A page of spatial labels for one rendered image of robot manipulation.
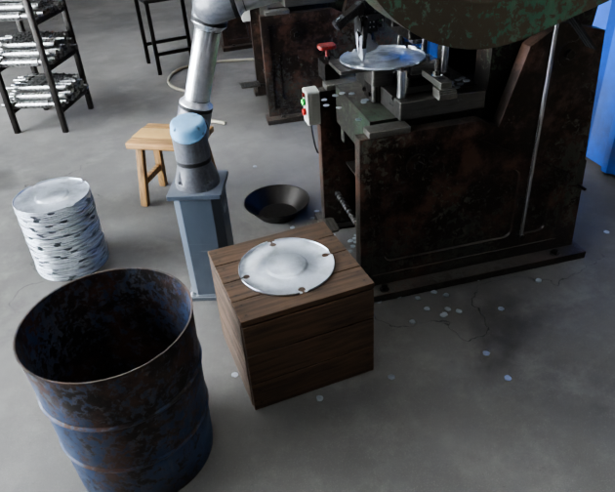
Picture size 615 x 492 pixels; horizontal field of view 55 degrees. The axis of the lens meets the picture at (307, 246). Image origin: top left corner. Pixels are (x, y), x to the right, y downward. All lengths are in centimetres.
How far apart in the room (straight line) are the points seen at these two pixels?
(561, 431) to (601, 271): 82
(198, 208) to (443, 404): 101
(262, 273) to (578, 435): 100
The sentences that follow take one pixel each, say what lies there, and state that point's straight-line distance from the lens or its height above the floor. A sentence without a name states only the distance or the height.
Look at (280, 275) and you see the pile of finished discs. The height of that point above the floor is 36.
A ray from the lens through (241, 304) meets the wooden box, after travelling 167.
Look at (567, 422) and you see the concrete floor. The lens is 190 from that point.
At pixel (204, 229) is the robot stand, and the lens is 210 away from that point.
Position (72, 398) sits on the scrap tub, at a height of 43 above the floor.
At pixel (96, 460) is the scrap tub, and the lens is 160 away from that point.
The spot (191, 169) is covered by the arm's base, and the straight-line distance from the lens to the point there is 202.
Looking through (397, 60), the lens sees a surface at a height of 79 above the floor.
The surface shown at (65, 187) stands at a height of 31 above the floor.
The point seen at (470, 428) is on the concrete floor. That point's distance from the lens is 182.
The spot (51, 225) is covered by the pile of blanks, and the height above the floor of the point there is 25.
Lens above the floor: 139
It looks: 34 degrees down
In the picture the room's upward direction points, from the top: 4 degrees counter-clockwise
